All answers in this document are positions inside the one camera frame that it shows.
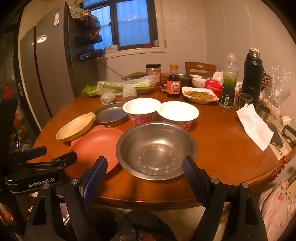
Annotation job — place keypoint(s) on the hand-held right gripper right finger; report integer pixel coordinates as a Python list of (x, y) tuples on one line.
[(194, 180)]

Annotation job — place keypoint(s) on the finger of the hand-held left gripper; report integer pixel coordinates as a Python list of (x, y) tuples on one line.
[(37, 151), (67, 158)]

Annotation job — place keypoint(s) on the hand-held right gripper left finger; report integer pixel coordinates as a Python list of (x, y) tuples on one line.
[(94, 180)]

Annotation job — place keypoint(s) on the metal pan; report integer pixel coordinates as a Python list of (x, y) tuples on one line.
[(92, 146)]

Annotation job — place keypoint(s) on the yellow leaf-shaped plate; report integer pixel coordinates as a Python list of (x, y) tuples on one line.
[(74, 127)]

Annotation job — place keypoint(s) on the stainless steel bowl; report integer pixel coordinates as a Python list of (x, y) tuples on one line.
[(157, 148)]

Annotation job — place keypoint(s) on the round stainless steel plate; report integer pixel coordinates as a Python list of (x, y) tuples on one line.
[(108, 114)]

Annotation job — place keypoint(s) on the white plate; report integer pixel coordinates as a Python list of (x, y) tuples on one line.
[(141, 106), (178, 111)]

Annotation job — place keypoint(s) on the dark floral cloth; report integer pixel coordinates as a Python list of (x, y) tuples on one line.
[(143, 227)]

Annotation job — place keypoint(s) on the fruit in white foam net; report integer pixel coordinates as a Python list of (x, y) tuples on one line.
[(108, 97), (129, 91)]

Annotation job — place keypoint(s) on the white paper sheet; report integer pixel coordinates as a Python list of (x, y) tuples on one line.
[(253, 125)]

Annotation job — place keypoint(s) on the grey refrigerator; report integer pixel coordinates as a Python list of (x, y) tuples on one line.
[(50, 69)]

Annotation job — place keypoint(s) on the white dish with food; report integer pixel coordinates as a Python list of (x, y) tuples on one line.
[(198, 95)]

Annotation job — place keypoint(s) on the pink floral cloth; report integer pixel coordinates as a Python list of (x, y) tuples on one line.
[(277, 208)]

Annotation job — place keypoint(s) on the dark flat object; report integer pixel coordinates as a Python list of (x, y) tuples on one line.
[(276, 136)]

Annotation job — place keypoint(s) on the clear glass cup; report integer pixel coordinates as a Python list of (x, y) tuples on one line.
[(245, 100)]

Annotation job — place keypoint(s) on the red tissue pack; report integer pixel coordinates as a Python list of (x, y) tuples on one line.
[(214, 87)]

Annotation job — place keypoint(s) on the celery in plastic bag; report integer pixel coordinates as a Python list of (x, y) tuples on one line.
[(129, 85)]

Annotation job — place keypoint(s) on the green drink bottle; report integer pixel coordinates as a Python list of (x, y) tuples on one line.
[(227, 90)]

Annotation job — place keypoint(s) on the small dark mug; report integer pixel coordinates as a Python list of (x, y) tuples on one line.
[(263, 113)]

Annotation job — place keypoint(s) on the dark sauce bottle orange label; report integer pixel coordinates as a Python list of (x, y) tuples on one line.
[(173, 85)]

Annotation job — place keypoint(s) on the white ceramic bowl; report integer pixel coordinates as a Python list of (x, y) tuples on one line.
[(200, 83)]

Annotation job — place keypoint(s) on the small steel cup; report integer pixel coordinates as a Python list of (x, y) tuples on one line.
[(185, 80)]

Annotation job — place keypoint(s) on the chili sauce jar red label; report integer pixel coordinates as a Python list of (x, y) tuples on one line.
[(163, 83)]

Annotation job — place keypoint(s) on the black storage rack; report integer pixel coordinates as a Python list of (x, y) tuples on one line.
[(90, 55), (90, 37), (89, 23)]

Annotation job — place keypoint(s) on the wooden chair curved back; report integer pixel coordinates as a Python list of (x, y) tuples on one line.
[(134, 74)]

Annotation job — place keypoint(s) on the white charger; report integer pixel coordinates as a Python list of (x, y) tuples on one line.
[(286, 121)]

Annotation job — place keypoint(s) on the wooden chair square back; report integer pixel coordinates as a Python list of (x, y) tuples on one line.
[(200, 67)]

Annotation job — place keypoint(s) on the clear pickle jar black lid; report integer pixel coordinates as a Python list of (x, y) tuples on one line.
[(153, 71)]

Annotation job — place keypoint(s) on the small white box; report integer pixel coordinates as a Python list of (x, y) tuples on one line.
[(111, 49)]

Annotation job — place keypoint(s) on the black thermos flask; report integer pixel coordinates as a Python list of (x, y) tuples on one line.
[(252, 76)]

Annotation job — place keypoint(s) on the clear plastic wrap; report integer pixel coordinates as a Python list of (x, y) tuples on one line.
[(279, 88)]

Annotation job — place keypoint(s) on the dark framed window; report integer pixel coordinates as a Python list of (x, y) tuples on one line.
[(131, 23)]

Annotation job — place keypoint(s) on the black metal frame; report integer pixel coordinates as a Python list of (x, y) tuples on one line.
[(288, 133)]

